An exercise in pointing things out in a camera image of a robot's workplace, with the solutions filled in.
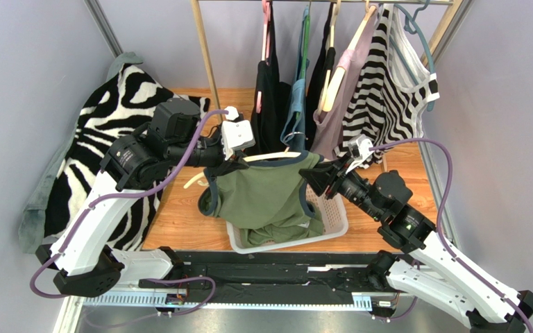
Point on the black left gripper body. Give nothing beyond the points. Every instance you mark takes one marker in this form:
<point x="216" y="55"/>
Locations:
<point x="212" y="154"/>

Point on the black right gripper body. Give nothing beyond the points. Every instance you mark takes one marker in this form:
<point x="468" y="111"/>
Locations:
<point x="330" y="175"/>

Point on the cream plastic hanger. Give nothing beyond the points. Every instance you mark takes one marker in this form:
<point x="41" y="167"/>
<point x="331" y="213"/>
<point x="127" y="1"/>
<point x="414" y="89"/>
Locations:
<point x="257" y="159"/>

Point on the green tank top navy trim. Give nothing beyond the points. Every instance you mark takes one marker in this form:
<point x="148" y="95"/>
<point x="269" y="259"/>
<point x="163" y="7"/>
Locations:
<point x="266" y="202"/>

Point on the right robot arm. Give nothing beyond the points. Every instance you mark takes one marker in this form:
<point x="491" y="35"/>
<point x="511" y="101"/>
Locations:
<point x="459" y="288"/>

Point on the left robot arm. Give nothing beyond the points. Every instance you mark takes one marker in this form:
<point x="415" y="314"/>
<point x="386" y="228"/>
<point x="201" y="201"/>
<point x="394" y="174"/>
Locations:
<point x="137" y="166"/>

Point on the blue ribbed tank top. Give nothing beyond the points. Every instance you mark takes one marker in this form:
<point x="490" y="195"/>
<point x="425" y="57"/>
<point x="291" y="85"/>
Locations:
<point x="293" y="135"/>

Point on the lilac ribbed tank top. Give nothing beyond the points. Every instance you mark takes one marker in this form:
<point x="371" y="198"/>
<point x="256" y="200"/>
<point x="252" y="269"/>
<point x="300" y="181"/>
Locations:
<point x="329" y="124"/>

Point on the black white striped tank top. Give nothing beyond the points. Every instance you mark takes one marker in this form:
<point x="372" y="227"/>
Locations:
<point x="392" y="92"/>

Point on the wooden hanger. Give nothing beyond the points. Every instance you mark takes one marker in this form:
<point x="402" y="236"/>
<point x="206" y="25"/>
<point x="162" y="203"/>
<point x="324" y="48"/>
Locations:
<point x="336" y="80"/>

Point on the pink hanger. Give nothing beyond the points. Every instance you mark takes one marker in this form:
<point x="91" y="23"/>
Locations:
<point x="266" y="8"/>

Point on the green hanger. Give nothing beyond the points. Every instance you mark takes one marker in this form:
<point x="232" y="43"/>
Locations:
<point x="303" y="44"/>

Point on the white perforated plastic basket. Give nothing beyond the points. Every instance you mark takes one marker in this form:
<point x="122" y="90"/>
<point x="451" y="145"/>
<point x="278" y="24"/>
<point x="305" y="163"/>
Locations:
<point x="335" y="224"/>

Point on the zebra print blanket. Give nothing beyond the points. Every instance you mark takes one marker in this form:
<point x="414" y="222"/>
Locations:
<point x="126" y="101"/>

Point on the wooden clothes rack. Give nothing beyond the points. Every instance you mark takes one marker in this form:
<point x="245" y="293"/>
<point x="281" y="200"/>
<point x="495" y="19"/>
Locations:
<point x="433" y="49"/>

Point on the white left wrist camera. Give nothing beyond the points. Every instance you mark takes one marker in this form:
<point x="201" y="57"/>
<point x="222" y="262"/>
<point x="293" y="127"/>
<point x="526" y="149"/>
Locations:
<point x="236" y="133"/>

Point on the black mounting rail base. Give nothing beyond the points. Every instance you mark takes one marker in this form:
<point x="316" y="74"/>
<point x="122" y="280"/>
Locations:
<point x="269" y="280"/>

